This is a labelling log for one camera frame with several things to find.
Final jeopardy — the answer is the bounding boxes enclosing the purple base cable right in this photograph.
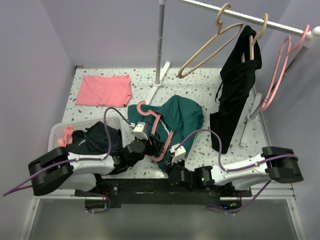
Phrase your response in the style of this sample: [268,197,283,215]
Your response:
[205,179,272,216]

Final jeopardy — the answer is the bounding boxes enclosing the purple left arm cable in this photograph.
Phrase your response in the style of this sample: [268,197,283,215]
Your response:
[2,106,137,197]

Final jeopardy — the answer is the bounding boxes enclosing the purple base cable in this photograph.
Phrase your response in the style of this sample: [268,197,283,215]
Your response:
[86,193,113,216]
[205,179,272,216]

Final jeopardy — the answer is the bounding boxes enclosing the black hanging garment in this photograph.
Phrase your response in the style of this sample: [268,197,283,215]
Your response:
[209,25,262,154]

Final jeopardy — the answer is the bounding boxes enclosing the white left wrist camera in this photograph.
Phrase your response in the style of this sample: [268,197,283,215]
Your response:
[132,122,148,140]

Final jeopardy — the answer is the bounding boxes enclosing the white clothes rack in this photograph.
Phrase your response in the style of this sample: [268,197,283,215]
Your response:
[147,0,320,148]

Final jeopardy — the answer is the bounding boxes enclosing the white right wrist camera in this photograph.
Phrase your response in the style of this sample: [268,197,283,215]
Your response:
[170,144,186,164]

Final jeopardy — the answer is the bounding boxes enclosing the pink cloth in basket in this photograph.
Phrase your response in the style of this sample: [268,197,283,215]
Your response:
[57,125,74,147]

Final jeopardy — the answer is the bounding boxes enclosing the white perforated laundry basket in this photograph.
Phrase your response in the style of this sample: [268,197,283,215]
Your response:
[47,114,127,152]

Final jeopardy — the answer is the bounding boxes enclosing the beige hanger with garment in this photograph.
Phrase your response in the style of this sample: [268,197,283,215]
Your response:
[237,13,269,63]

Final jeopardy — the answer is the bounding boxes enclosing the beige empty hanger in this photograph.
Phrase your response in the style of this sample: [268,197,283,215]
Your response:
[177,2,244,80]

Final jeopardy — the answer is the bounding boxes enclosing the green shorts with drawstring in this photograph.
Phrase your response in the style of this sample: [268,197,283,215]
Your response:
[127,95,204,173]

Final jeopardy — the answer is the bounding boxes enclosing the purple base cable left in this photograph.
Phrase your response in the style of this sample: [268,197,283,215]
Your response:
[86,193,113,216]

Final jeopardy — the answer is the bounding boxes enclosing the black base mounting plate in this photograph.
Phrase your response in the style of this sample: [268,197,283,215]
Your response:
[74,178,252,208]

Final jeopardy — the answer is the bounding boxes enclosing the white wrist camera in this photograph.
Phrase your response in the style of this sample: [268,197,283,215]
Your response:
[170,144,186,164]
[132,122,148,140]

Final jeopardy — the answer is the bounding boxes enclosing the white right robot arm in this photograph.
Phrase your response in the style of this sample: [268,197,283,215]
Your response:
[168,146,304,197]

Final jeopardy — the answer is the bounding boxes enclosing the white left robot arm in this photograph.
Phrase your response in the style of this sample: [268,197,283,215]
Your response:
[28,134,165,196]

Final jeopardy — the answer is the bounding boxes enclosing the dark navy clothes in basket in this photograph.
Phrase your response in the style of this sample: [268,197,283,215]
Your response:
[66,121,123,155]

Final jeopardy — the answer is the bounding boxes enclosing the pink hanger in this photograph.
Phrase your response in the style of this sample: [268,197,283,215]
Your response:
[259,24,310,112]
[136,100,175,163]

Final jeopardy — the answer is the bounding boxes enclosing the pink folded shirt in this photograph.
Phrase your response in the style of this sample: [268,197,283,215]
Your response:
[75,75,133,108]

